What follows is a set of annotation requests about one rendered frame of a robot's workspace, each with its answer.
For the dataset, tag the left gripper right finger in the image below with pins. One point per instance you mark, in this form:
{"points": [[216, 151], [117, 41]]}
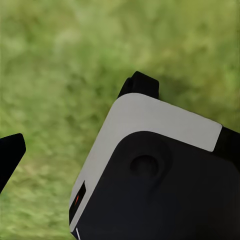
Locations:
{"points": [[232, 149]]}

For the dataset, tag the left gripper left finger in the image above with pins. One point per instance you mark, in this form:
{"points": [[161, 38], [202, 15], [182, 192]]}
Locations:
{"points": [[12, 150]]}

